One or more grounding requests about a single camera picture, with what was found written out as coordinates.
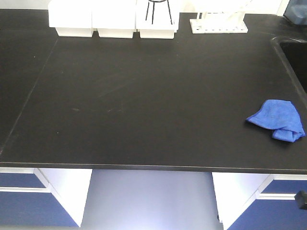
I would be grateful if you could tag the blue base cabinet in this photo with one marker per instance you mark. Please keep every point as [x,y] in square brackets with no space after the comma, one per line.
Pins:
[43,196]
[255,201]

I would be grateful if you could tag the white plastic bin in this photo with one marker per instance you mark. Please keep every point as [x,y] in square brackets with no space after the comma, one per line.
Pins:
[161,28]
[71,18]
[114,18]

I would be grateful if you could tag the white plastic bin left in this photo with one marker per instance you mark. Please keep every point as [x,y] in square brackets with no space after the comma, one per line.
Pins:
[71,18]

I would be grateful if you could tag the blue object top right corner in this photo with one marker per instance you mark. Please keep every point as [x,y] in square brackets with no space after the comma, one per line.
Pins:
[296,12]

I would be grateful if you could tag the black lab sink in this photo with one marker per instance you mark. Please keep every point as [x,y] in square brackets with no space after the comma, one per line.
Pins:
[293,54]

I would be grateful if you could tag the blue microfiber cloth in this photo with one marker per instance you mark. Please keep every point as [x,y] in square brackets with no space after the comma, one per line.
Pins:
[281,117]

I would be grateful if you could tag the white plastic bin right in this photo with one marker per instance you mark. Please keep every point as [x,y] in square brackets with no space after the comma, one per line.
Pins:
[161,28]

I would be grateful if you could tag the black knob at right edge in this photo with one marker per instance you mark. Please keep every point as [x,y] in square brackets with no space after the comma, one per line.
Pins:
[301,200]

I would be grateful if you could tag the white plastic bin middle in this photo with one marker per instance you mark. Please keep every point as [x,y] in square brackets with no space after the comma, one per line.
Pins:
[114,18]

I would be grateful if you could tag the black wire tripod stand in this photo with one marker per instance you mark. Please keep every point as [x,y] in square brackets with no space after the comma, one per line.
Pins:
[154,2]

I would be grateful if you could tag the white test tube rack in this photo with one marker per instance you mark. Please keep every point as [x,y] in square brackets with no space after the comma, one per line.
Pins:
[219,17]

